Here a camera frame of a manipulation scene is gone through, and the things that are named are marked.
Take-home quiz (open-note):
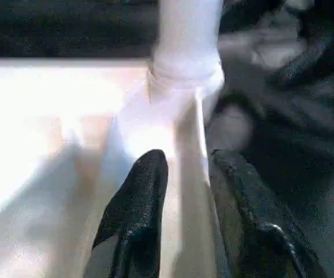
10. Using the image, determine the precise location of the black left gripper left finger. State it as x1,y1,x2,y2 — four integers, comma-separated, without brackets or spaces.
90,149,170,278

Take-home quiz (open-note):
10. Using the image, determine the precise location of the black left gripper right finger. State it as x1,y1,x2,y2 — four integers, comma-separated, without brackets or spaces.
211,148,330,278

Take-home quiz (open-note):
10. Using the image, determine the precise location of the white plastic table leg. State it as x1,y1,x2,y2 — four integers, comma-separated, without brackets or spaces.
148,0,223,87

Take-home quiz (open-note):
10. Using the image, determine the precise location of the white plastic table top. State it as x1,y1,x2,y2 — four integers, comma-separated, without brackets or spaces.
0,57,229,278

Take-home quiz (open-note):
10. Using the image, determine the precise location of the black mat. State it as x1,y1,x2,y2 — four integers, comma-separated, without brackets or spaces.
0,0,334,278

